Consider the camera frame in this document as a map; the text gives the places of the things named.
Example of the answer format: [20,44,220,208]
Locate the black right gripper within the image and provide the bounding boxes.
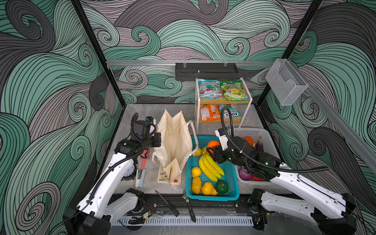
[207,141,252,171]

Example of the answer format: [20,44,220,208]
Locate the orange tangerine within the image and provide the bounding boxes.
[207,140,221,149]

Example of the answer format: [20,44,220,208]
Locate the yellow banana bunch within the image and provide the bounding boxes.
[198,154,225,182]

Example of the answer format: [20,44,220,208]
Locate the cream floral tote bag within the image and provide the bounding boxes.
[152,110,198,185]

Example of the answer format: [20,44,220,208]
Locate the pink green candy bag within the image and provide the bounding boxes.
[198,79,222,99]

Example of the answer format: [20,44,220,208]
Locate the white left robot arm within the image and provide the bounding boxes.
[63,117,161,235]

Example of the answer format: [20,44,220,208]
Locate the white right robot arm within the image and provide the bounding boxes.
[207,136,357,235]

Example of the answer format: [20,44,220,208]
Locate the orange Fox's candy bag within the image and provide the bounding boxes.
[200,104,220,122]

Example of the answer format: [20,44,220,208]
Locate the teal Fox's candy bag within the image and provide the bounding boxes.
[218,104,242,120]

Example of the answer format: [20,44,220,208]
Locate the yellow green candy bag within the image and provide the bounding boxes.
[220,80,249,101]

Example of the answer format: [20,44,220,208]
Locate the yellow lemon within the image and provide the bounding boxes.
[193,148,202,157]

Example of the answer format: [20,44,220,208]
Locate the teal plastic basket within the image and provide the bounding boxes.
[186,136,240,201]

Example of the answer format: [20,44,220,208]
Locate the purple onion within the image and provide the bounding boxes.
[238,168,253,181]

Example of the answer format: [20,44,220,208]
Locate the green avocado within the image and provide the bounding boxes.
[215,180,229,194]

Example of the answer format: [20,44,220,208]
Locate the large yellow pear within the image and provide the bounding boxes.
[201,182,217,196]

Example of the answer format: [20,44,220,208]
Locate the yellow starfruit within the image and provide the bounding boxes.
[192,176,202,194]

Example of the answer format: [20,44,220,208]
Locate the orange tomato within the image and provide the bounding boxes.
[243,136,254,146]

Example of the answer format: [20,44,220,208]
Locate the purple eggplant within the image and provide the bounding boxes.
[256,136,264,152]

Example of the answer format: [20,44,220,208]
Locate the black alarm clock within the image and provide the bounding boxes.
[122,164,137,181]

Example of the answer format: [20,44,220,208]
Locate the red tomato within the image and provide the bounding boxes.
[252,176,265,182]

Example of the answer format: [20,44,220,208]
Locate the white plastic basket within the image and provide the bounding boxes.
[228,127,284,186]

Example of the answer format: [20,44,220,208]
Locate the white wooden shelf rack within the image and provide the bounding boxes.
[195,77,253,129]

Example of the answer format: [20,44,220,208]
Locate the black adjustable wrench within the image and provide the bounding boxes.
[182,190,196,223]

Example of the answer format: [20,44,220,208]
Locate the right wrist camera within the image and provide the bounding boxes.
[215,128,230,151]

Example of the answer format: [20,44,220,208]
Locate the pink handled brush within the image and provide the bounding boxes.
[135,148,150,188]

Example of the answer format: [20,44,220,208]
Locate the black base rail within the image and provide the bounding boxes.
[129,193,283,218]

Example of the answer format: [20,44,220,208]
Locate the black wall tray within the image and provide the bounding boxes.
[175,62,239,81]

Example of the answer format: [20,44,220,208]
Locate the white slotted cable duct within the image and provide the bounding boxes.
[113,215,255,227]

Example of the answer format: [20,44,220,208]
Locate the clear acrylic wall holder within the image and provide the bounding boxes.
[266,59,308,106]

